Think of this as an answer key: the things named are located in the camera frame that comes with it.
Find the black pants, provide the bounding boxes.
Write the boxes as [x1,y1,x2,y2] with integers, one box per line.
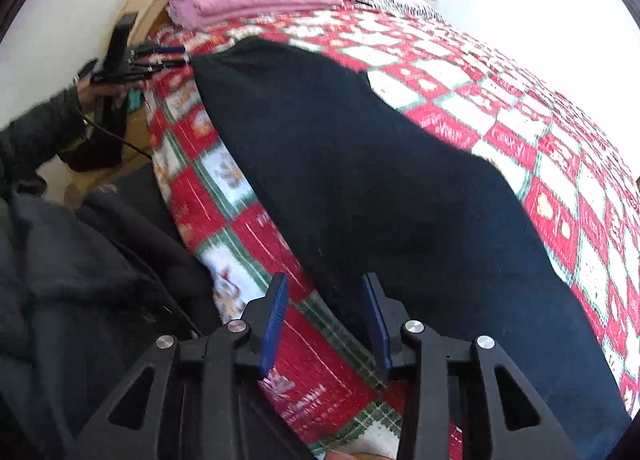
[191,37,630,459]

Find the left forearm dark sleeve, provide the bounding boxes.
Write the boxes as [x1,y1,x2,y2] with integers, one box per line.
[1,87,85,187]

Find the left hand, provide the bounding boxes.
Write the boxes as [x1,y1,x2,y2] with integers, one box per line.
[75,76,128,113]

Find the red patterned bedspread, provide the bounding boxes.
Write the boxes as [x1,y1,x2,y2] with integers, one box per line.
[145,6,639,458]

